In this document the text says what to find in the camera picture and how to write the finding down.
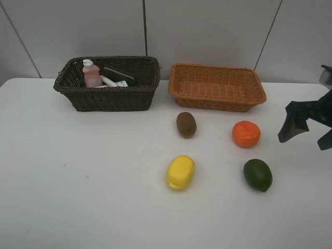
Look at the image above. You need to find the white bottle blue cap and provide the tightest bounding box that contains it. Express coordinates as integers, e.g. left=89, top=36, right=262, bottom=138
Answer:
left=95, top=76, right=128, bottom=88

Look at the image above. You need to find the dark brown wicker basket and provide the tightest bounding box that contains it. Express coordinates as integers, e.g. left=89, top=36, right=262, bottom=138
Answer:
left=53, top=56, right=160, bottom=112

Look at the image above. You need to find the dark green whiteboard eraser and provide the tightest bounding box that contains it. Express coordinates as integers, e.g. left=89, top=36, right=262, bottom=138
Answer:
left=103, top=65, right=137, bottom=87

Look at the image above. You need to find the yellow lemon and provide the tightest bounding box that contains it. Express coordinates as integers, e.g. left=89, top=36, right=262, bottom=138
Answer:
left=165, top=155, right=195, bottom=191

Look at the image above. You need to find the brown kiwi fruit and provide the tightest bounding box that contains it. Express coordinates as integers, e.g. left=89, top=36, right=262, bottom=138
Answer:
left=176, top=112, right=197, bottom=138

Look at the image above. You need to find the dark green avocado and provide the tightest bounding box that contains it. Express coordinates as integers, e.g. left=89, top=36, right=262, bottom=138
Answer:
left=243, top=159, right=273, bottom=192

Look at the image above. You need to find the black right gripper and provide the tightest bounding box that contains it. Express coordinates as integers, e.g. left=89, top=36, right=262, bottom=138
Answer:
left=278, top=90, right=332, bottom=150

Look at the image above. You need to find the pink bottle white cap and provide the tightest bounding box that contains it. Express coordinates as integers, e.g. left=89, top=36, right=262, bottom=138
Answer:
left=82, top=59, right=103, bottom=88

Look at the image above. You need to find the orange tangerine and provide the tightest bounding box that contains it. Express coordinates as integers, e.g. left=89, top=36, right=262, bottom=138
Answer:
left=232, top=120, right=261, bottom=148

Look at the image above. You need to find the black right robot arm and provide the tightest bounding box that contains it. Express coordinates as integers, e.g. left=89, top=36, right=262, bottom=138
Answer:
left=278, top=65, right=331, bottom=150

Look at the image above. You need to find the orange wicker basket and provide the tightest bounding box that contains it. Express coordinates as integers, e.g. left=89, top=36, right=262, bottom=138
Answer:
left=168, top=63, right=267, bottom=112

